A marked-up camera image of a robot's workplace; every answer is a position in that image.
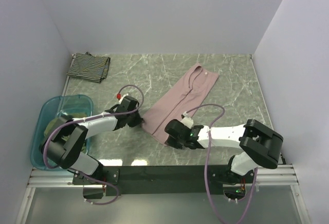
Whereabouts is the pink tank top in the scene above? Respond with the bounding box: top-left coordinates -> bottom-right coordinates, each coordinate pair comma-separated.
142,63 -> 219,145

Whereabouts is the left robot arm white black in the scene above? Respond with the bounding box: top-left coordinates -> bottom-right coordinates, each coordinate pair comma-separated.
39,95 -> 142,184

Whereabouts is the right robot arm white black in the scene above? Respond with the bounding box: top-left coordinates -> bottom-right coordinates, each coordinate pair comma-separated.
164,117 -> 283,185

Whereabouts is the striped folded tank top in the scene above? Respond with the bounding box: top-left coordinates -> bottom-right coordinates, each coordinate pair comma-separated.
67,52 -> 111,83

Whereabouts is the green tank top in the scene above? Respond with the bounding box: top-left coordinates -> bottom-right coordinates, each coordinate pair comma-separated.
43,113 -> 89,154

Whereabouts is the black base beam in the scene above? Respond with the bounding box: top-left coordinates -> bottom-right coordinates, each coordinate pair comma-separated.
72,165 -> 232,197

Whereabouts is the blue plastic basket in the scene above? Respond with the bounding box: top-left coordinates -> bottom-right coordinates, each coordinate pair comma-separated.
30,95 -> 94,171

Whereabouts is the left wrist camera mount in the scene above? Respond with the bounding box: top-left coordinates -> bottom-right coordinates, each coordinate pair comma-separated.
116,93 -> 128,103

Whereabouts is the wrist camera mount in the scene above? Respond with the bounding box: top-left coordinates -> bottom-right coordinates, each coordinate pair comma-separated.
181,111 -> 194,129
116,93 -> 128,103

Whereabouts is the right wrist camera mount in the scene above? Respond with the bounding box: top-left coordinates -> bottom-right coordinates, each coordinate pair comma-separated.
181,111 -> 194,129

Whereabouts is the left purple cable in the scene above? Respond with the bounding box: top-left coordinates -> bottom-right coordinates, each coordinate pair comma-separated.
42,85 -> 144,206

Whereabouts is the aluminium rail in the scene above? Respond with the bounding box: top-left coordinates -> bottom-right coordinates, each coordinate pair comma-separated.
15,167 -> 85,224

